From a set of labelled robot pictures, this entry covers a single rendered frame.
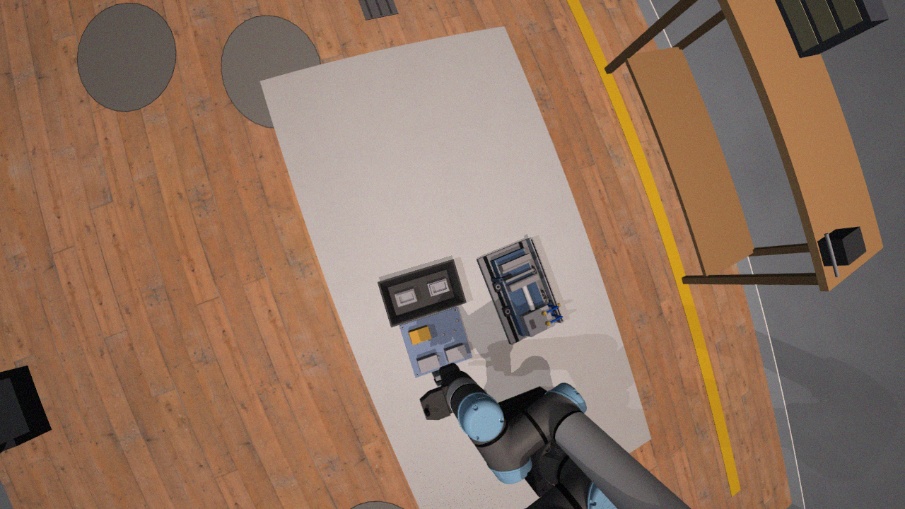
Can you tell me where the orange rectangular block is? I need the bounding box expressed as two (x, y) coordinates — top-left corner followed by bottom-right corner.
(408, 325), (432, 345)

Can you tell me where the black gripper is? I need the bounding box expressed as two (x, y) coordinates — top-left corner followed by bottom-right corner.
(420, 363), (477, 420)

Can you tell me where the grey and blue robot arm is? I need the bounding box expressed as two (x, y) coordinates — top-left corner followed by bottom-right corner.
(450, 382), (691, 509)

